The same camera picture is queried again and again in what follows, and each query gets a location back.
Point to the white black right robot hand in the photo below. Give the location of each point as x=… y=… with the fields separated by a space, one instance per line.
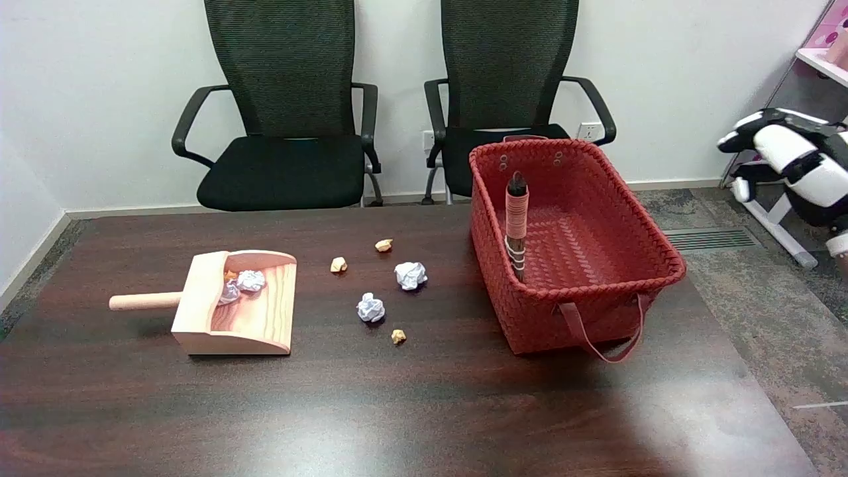
x=788 y=149

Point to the small brown broom pink wrap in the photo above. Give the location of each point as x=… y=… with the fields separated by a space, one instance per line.
x=516 y=222

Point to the white desk with pink panel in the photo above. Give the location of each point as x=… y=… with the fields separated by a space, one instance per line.
x=778 y=228

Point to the pink cup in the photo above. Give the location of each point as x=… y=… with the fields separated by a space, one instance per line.
x=839 y=48

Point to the dark floor vent grille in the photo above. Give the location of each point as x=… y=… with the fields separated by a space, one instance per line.
x=709 y=239

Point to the black mesh office chair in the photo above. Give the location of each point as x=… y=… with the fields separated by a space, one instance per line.
x=503 y=66
x=285 y=159

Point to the large white crumpled paper ball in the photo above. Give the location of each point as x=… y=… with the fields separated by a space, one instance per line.
x=411 y=275

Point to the yellow crumpled paper scrap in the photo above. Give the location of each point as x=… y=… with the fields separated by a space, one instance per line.
x=398 y=336
x=383 y=245
x=338 y=265

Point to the lavender white crumpled paper ball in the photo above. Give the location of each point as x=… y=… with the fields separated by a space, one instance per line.
x=229 y=292

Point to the white wall power outlet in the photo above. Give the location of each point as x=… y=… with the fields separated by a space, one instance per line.
x=588 y=131
x=428 y=140

